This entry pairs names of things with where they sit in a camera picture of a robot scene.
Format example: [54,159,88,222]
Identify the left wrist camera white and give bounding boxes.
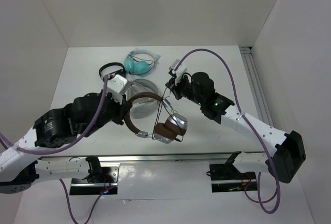
[104,74,129,105]

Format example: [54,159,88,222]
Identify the aluminium rail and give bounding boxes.
[239,47,274,126]
[38,151,267,162]

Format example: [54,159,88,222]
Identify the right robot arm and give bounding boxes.
[166,70,306,184]

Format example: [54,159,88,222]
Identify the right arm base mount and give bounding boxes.
[206,152,257,193]

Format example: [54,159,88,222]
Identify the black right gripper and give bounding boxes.
[165,73,204,106]

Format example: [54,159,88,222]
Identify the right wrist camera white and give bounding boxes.
[169,59,187,86]

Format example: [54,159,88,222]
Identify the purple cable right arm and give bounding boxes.
[177,49,282,214]

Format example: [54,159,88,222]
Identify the aluminium rail right side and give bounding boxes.
[239,47,274,126]

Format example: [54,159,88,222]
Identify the black headphone cable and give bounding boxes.
[151,85,185,143]

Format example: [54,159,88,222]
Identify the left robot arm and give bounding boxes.
[1,93,132,195]

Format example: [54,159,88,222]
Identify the brown silver headphones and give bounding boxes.
[124,92,188,144]

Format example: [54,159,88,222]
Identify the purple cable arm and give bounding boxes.
[0,75,117,223]
[177,49,282,214]

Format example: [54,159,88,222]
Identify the teal cat-ear headphones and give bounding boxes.
[124,49,161,76]

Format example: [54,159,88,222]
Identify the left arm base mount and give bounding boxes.
[69,158,119,196]

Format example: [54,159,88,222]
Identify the black headphones upper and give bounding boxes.
[98,62,126,81]

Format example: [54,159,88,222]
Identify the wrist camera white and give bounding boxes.
[169,59,187,86]
[104,74,129,105]

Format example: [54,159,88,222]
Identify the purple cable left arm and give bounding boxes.
[0,75,117,223]

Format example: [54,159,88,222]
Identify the aluminium rail front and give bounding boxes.
[38,151,267,162]

